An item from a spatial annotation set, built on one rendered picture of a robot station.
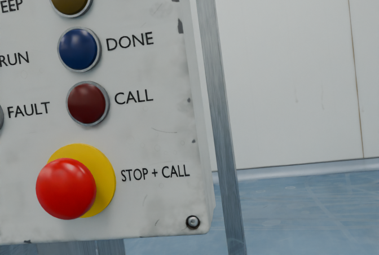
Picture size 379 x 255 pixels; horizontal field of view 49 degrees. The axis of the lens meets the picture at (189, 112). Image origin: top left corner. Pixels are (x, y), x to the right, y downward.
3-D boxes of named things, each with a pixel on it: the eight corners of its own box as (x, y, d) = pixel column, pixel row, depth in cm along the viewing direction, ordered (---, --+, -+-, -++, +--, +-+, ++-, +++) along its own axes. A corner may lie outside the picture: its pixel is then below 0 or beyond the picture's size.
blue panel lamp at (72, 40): (98, 67, 27) (91, 24, 27) (59, 73, 27) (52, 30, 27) (102, 67, 28) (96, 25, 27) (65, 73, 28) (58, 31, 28)
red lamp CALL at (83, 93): (106, 122, 27) (100, 80, 27) (67, 127, 28) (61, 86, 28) (111, 121, 28) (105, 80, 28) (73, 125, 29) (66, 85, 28)
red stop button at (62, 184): (93, 221, 26) (83, 158, 25) (35, 225, 27) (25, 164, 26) (119, 199, 30) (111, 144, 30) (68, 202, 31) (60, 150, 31)
